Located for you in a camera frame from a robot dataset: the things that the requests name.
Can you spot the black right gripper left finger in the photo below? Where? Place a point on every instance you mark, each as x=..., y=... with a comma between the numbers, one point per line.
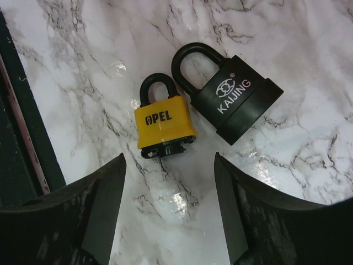
x=73, y=225

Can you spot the yellow Opel padlock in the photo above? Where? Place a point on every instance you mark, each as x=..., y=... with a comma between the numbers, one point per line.
x=163, y=127

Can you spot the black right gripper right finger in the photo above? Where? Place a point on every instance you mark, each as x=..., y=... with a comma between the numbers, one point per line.
x=263, y=225

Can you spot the black Kaijing padlock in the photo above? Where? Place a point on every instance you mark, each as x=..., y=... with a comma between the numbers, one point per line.
x=234, y=98

